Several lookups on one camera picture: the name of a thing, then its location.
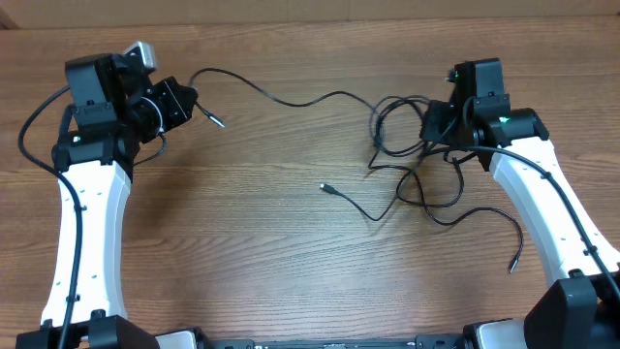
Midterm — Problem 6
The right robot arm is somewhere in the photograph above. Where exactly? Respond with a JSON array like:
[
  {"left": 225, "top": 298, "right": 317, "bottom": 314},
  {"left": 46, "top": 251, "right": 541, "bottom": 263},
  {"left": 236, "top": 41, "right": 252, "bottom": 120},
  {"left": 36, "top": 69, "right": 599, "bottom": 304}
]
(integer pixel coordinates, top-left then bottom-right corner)
[{"left": 420, "top": 58, "right": 619, "bottom": 348}]

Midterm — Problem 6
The black usb cable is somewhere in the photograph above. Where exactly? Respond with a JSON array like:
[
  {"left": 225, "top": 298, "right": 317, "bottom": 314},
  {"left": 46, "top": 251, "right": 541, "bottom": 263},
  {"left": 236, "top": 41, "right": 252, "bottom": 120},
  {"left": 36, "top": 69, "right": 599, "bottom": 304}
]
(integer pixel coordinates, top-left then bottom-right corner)
[
  {"left": 187, "top": 67, "right": 427, "bottom": 159},
  {"left": 319, "top": 94, "right": 479, "bottom": 223},
  {"left": 319, "top": 96, "right": 525, "bottom": 273}
]

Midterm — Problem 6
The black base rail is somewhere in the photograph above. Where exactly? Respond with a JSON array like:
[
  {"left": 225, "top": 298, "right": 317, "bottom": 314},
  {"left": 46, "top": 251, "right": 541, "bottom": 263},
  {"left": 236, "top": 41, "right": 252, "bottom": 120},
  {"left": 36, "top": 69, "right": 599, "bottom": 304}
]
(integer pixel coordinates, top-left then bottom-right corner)
[{"left": 154, "top": 329, "right": 485, "bottom": 349}]

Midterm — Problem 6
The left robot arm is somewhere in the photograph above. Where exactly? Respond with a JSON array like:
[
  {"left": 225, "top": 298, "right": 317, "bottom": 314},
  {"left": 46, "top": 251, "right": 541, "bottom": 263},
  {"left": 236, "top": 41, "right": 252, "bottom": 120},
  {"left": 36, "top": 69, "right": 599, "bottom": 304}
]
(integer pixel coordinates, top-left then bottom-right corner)
[{"left": 15, "top": 42, "right": 207, "bottom": 348}]

